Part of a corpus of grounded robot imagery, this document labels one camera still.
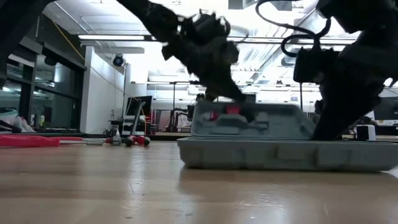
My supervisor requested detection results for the red black handled tool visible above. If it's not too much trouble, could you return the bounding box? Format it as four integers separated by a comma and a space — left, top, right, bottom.
123, 134, 152, 147

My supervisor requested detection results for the grey plastic tool case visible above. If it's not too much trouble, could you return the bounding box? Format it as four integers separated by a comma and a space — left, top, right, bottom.
176, 100, 398, 172

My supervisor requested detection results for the black wide monitor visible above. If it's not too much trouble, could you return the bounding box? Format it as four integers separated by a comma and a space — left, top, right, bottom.
373, 99, 398, 121

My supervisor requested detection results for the black monitor on stand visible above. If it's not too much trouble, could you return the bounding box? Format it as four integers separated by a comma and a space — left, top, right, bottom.
125, 95, 154, 118

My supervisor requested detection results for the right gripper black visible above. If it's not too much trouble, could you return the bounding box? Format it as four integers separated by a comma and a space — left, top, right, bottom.
293, 39, 398, 141

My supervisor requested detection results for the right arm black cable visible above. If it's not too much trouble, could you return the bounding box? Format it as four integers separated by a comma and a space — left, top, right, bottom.
254, 0, 332, 59

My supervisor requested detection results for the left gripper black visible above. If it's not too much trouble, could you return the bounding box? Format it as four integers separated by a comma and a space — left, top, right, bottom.
160, 13, 247, 103

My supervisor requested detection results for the white green bundle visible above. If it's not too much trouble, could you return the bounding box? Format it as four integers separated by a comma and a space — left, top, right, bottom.
0, 108, 37, 136

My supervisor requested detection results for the yellow hanging cable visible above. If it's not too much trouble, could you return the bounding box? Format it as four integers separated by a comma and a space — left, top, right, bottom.
51, 20, 86, 62

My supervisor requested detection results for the white black small box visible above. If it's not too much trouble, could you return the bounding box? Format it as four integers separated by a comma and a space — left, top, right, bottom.
356, 124, 377, 141

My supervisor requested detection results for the grey angled stand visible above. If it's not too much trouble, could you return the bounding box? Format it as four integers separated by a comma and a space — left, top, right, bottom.
129, 101, 147, 136

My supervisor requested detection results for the red handled screwdriver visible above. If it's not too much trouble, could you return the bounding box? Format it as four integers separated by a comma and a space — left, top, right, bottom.
0, 134, 106, 148

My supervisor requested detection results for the long ceiling light strip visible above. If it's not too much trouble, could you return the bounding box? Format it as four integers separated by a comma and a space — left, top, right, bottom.
77, 34, 146, 41

